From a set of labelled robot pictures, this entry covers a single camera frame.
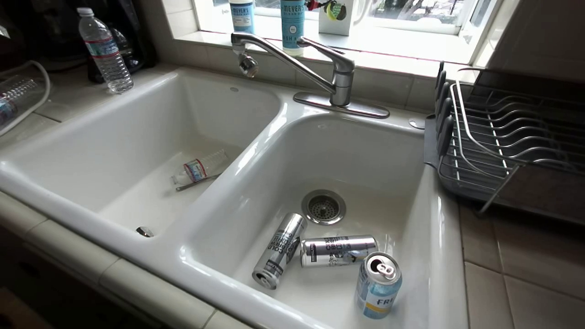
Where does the blue label dish soap bottle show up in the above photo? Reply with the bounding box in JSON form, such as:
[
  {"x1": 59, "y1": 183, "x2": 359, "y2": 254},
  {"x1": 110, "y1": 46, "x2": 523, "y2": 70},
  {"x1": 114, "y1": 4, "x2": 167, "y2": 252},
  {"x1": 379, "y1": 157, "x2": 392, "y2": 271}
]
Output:
[{"x1": 280, "y1": 0, "x2": 308, "y2": 51}]

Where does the small crushed plastic bottle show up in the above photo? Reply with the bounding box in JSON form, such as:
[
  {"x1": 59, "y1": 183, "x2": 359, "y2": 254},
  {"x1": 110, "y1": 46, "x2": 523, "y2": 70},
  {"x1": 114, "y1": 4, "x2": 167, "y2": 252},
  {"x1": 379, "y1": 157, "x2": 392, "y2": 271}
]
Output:
[{"x1": 171, "y1": 145, "x2": 238, "y2": 188}]

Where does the upright clear water bottle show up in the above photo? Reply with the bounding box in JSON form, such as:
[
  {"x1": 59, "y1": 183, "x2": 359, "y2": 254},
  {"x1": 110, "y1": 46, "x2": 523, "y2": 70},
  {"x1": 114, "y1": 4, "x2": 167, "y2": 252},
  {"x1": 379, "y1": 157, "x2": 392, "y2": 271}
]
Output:
[{"x1": 76, "y1": 6, "x2": 136, "y2": 97}]

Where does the white framed window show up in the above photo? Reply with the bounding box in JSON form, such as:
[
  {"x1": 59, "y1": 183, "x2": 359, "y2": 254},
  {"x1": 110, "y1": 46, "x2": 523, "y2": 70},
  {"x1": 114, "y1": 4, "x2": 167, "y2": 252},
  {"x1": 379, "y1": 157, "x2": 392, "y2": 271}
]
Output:
[{"x1": 191, "y1": 0, "x2": 505, "y2": 66}]

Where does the metal sink drain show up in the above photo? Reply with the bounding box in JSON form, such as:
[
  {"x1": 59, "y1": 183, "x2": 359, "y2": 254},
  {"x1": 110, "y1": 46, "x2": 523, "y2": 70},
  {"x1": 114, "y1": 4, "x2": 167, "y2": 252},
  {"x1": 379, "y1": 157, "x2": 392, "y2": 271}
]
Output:
[{"x1": 300, "y1": 188, "x2": 348, "y2": 227}]

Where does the silver drink can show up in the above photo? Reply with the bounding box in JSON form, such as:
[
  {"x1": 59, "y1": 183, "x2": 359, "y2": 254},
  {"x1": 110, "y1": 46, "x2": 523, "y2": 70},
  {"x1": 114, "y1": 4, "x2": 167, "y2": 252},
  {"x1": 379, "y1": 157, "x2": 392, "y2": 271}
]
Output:
[
  {"x1": 299, "y1": 234, "x2": 381, "y2": 269},
  {"x1": 251, "y1": 210, "x2": 308, "y2": 291}
]

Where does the chrome sink faucet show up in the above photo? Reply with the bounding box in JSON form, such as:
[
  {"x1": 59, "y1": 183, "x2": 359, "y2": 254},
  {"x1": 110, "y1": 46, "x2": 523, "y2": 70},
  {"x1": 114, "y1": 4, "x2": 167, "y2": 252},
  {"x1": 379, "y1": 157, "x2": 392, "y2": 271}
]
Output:
[{"x1": 229, "y1": 31, "x2": 392, "y2": 121}]

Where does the light blue drink can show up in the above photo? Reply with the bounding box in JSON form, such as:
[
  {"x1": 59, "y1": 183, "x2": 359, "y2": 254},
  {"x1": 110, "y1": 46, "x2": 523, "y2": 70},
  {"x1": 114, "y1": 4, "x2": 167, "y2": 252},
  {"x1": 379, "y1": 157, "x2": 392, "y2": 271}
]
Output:
[{"x1": 355, "y1": 251, "x2": 405, "y2": 320}]

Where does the white carton with green print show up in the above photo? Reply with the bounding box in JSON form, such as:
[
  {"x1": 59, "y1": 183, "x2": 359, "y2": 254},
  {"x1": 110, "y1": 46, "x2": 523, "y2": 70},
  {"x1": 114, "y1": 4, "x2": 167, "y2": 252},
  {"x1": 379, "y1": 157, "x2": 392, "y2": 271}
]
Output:
[{"x1": 317, "y1": 0, "x2": 357, "y2": 37}]

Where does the white double basin sink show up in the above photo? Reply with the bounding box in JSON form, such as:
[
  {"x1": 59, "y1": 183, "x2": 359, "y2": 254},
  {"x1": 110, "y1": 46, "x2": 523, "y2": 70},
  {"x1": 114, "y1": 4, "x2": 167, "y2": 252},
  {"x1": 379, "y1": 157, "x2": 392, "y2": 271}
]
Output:
[{"x1": 0, "y1": 62, "x2": 472, "y2": 329}]

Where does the metal wire dish rack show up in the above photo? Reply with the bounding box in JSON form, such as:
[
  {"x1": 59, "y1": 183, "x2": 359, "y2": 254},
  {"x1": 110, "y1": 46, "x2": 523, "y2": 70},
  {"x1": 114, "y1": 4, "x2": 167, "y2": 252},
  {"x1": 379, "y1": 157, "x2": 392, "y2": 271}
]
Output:
[{"x1": 434, "y1": 60, "x2": 585, "y2": 229}]

